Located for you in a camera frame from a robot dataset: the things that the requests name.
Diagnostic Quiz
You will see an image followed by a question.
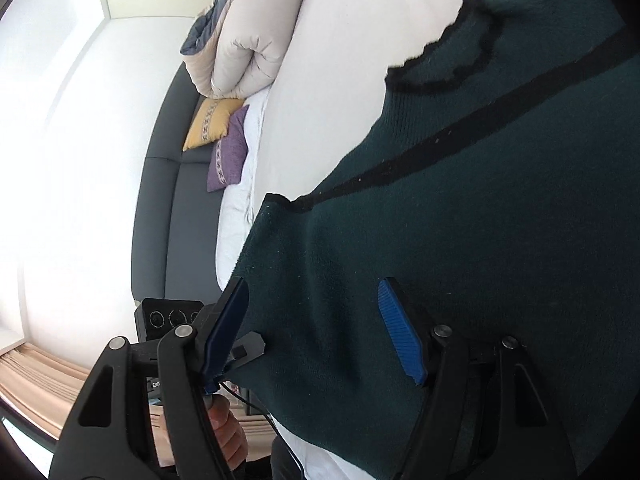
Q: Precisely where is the dark green knit sweater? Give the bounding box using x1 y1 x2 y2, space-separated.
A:
230 0 639 479

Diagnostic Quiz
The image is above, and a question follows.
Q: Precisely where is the person's left hand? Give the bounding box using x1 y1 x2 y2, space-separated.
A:
207 394 248 470

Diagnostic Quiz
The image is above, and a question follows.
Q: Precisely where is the dark grey headboard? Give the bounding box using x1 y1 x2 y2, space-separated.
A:
130 66 222 304

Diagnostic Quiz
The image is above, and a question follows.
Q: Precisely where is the purple patterned cushion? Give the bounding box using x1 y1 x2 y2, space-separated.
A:
206 105 248 193

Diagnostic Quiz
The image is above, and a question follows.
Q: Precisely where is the yellow patterned cushion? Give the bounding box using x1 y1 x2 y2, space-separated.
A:
182 99 244 152

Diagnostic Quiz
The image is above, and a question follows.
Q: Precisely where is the white bed sheet mattress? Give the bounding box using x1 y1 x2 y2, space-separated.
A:
214 0 591 480

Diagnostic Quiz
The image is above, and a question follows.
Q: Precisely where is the white folded duvet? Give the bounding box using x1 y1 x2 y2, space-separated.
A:
180 0 303 99

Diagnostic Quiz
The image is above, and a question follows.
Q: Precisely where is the black cable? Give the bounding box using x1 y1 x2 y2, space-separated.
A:
219 381 306 480

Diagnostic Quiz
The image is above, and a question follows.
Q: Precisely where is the black camera box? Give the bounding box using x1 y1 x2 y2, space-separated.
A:
134 298 204 342

